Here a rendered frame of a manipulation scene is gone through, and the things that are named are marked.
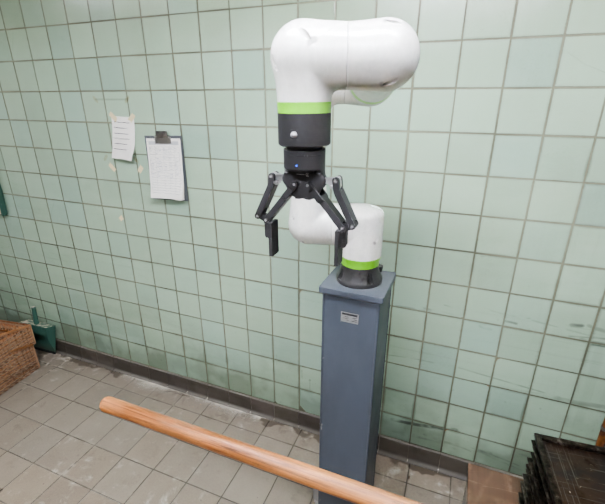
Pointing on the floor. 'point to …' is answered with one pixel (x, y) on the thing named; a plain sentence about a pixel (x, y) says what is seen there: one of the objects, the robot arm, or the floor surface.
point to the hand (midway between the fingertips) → (305, 253)
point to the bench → (490, 487)
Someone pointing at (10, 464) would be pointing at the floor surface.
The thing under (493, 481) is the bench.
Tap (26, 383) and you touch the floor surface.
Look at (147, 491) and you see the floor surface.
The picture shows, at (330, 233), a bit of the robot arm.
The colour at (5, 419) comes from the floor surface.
